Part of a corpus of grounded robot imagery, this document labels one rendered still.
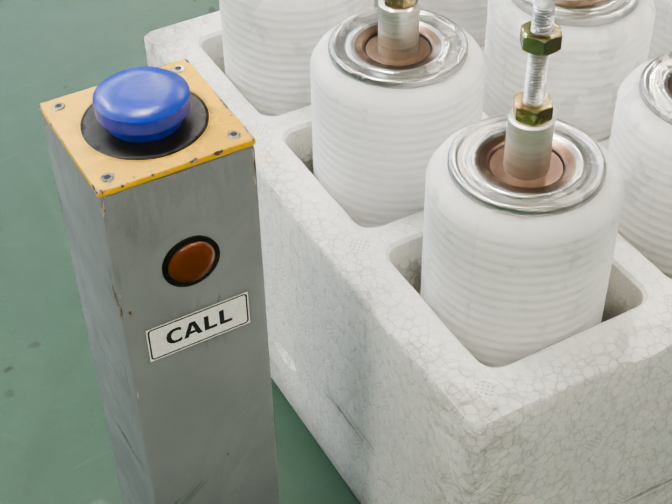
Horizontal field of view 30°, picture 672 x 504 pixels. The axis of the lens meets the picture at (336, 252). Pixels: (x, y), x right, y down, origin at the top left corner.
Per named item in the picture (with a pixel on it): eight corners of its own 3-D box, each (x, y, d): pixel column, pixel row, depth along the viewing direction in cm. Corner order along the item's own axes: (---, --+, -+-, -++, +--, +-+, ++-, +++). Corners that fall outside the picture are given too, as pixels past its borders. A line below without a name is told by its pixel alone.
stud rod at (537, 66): (530, 133, 60) (546, -5, 55) (543, 144, 59) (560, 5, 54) (514, 140, 59) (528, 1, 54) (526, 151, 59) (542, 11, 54)
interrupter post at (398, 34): (369, 60, 68) (370, 7, 65) (384, 37, 69) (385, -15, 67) (412, 69, 67) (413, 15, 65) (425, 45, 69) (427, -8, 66)
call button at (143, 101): (209, 140, 52) (205, 99, 51) (120, 170, 51) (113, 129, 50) (170, 92, 55) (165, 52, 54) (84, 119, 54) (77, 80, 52)
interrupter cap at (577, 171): (539, 107, 64) (541, 95, 64) (638, 186, 59) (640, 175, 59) (416, 154, 62) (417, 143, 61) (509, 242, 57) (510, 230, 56)
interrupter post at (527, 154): (530, 149, 62) (536, 94, 59) (560, 175, 60) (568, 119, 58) (490, 165, 61) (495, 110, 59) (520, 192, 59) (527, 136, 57)
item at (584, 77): (469, 180, 88) (486, -52, 76) (606, 184, 88) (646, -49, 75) (472, 274, 81) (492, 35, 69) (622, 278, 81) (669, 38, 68)
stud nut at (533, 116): (537, 99, 59) (539, 84, 59) (560, 117, 58) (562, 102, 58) (503, 112, 58) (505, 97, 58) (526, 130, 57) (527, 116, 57)
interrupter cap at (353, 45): (307, 77, 67) (307, 66, 66) (356, 6, 72) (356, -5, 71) (444, 105, 65) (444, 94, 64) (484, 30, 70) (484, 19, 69)
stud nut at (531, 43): (545, 30, 57) (547, 14, 56) (569, 47, 56) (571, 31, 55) (510, 42, 56) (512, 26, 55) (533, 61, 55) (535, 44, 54)
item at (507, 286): (515, 329, 77) (544, 86, 65) (617, 433, 71) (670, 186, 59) (383, 390, 74) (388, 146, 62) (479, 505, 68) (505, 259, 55)
